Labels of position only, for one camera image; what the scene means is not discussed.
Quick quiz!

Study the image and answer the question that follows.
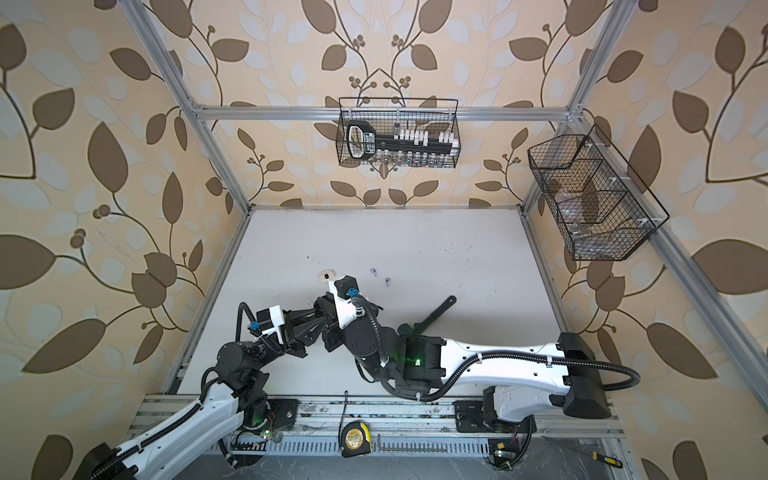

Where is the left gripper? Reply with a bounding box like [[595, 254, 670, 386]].
[[250, 310, 326, 377]]

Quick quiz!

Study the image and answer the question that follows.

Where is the white earbud charging case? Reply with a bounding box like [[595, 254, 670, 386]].
[[318, 270, 336, 282]]

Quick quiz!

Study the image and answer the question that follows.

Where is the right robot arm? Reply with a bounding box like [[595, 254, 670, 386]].
[[315, 293, 641, 423]]

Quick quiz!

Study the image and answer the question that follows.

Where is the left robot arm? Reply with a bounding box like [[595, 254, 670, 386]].
[[75, 298, 338, 479]]

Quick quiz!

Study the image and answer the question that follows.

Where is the green pipe wrench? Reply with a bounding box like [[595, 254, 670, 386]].
[[397, 295, 457, 336]]

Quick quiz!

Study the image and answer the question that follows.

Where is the yellow black tape measure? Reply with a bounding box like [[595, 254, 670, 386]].
[[339, 421, 372, 458]]

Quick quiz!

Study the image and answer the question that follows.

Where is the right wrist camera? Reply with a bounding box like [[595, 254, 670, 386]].
[[328, 275, 359, 329]]

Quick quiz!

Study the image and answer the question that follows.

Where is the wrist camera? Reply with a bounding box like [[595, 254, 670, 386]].
[[248, 305, 285, 343], [328, 275, 359, 329]]

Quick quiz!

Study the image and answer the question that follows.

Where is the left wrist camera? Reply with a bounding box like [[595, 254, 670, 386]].
[[248, 305, 285, 343]]

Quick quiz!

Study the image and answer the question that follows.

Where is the black wire basket back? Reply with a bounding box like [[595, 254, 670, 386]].
[[335, 95, 462, 169]]

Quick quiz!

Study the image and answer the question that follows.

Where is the black wire basket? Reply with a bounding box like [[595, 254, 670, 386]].
[[527, 125, 670, 261], [335, 95, 462, 169]]

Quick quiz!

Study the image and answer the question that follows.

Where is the black wire basket right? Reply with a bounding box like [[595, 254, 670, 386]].
[[527, 125, 670, 261]]

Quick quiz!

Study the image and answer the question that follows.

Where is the yellow handled screwdriver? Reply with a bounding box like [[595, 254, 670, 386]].
[[591, 452, 624, 469]]

